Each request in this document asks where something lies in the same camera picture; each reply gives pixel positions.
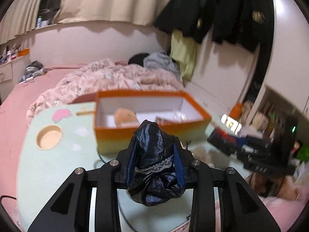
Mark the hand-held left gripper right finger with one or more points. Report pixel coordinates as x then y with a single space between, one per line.
179 164

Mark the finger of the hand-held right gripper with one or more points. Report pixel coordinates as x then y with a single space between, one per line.
222 141

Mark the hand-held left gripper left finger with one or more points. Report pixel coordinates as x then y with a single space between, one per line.
123 164

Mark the orange gradient cardboard box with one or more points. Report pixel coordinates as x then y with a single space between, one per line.
113 140

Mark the black satin lace-trimmed cloth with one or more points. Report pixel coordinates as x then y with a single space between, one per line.
154 149

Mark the beige cloth bundle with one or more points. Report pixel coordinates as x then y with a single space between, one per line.
251 112

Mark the beige fluffy scrunchie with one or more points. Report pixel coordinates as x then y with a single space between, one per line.
125 119

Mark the pink fluffy blanket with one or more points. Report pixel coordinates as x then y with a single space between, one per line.
108 77

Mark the yellow-green hanging garment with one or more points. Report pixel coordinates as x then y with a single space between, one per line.
183 50

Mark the grey hoodie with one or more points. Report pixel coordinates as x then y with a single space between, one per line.
159 62

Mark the black cloth heap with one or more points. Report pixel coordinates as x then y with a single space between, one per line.
137 59

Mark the pink bed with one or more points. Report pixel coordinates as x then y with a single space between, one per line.
14 113

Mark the black hanging jacket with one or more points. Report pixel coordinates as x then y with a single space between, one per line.
183 12
241 17

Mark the pile of mixed clothes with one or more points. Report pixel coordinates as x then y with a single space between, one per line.
33 71

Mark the white nightstand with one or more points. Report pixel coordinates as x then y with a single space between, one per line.
6 73

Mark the small orange storage box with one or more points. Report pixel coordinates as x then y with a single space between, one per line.
23 52

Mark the cluster of cosmetic bottles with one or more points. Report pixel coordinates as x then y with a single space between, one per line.
9 54

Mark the beige curtain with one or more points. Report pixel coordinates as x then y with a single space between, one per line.
108 0

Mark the green cap bottle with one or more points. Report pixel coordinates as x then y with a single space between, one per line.
39 21

